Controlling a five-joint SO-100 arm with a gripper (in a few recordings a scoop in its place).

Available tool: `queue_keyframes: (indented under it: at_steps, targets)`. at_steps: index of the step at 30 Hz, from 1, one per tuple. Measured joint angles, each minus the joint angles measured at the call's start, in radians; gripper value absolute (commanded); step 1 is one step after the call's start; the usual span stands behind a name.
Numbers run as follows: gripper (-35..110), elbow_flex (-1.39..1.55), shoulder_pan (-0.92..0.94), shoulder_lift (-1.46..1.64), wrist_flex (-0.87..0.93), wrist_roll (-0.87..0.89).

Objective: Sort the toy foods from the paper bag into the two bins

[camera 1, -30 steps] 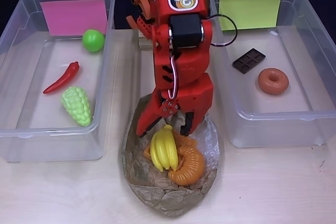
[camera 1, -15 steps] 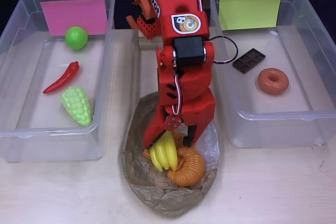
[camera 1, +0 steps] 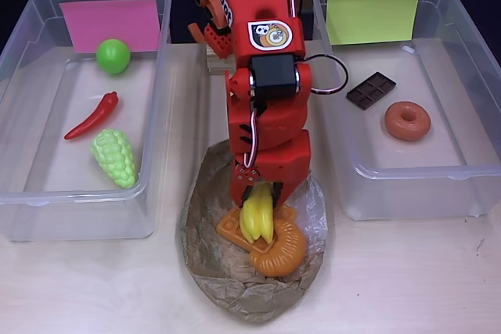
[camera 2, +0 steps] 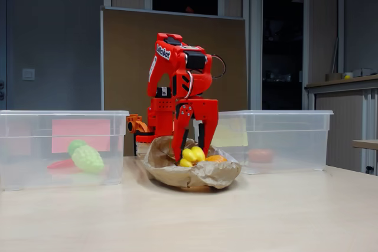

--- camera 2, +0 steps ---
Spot brown toy donut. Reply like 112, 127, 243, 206
247, 149, 274, 163

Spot light green toy grapes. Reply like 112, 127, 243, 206
71, 145, 105, 175

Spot green toy apple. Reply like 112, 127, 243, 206
67, 139, 88, 157

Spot red toy chili pepper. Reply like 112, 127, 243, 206
47, 158, 75, 170

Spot yellow-green paper sheet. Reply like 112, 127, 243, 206
211, 117, 249, 148

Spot clear plastic bin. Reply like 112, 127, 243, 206
211, 110, 334, 175
0, 110, 130, 191

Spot pink paper sheet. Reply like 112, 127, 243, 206
51, 118, 111, 153

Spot wooden base block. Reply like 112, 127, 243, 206
135, 142, 156, 157

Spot crumpled brown paper bag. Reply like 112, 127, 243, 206
144, 136, 242, 189

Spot orange clamp with round hole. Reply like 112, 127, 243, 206
126, 113, 150, 133

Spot brown cork board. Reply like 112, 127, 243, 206
100, 6, 248, 157

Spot grey cabinet with wooden top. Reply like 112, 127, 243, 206
305, 74, 378, 173

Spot small wooden side table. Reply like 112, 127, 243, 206
351, 139, 378, 150

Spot wrist servo cable loop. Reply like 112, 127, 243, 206
211, 54, 227, 80

